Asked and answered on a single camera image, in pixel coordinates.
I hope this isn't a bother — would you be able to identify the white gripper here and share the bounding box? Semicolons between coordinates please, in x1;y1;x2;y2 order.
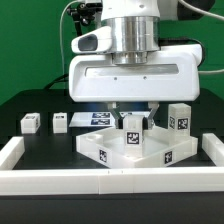
69;44;202;129

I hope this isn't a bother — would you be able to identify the white square tabletop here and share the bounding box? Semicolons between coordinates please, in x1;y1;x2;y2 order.
76;126;198;169

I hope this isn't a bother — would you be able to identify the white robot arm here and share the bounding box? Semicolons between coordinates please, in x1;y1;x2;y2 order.
69;0;215;129

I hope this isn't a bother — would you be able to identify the white U-shaped obstacle fence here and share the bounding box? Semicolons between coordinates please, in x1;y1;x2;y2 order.
0;137;224;196

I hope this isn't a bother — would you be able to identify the white marker base plate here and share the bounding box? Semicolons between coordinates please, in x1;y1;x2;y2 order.
69;111;154;127

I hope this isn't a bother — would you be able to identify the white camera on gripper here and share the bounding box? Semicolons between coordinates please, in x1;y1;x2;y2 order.
71;26;112;54

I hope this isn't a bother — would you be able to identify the black cable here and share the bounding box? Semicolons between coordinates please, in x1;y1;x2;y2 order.
43;73;70;90

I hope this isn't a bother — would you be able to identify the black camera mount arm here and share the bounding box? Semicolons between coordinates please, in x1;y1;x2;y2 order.
66;0;102;36

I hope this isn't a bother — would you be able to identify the white cable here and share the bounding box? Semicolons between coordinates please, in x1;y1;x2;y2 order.
59;0;86;90

